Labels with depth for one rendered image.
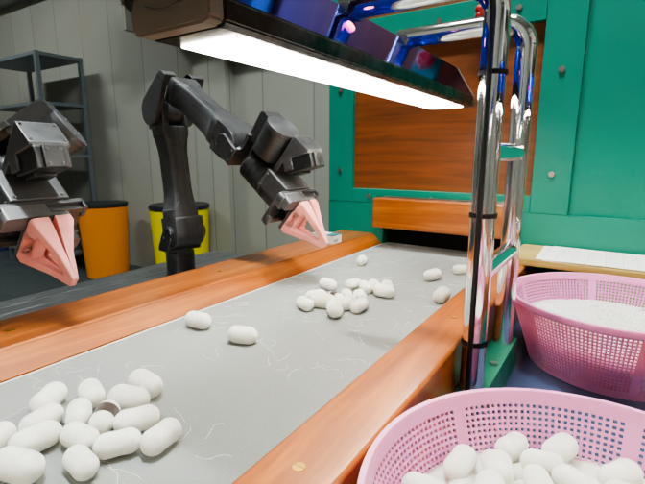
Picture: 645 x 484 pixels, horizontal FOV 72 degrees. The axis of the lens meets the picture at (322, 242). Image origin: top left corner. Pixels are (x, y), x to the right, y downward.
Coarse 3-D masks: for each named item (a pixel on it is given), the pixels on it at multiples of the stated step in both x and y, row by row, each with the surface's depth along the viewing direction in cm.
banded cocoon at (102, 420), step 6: (102, 402) 36; (114, 402) 36; (96, 414) 34; (102, 414) 34; (108, 414) 35; (90, 420) 34; (96, 420) 34; (102, 420) 34; (108, 420) 34; (96, 426) 34; (102, 426) 34; (108, 426) 34; (102, 432) 34
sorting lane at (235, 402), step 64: (384, 256) 96; (448, 256) 96; (256, 320) 59; (320, 320) 59; (384, 320) 59; (0, 384) 42; (64, 384) 43; (192, 384) 43; (256, 384) 43; (320, 384) 43; (64, 448) 33; (192, 448) 33; (256, 448) 33
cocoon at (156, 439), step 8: (160, 424) 33; (168, 424) 33; (176, 424) 34; (152, 432) 32; (160, 432) 32; (168, 432) 33; (176, 432) 33; (144, 440) 32; (152, 440) 32; (160, 440) 32; (168, 440) 33; (176, 440) 34; (144, 448) 32; (152, 448) 32; (160, 448) 32
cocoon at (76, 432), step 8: (72, 424) 33; (80, 424) 33; (64, 432) 33; (72, 432) 32; (80, 432) 32; (88, 432) 32; (96, 432) 33; (64, 440) 32; (72, 440) 32; (80, 440) 32; (88, 440) 32
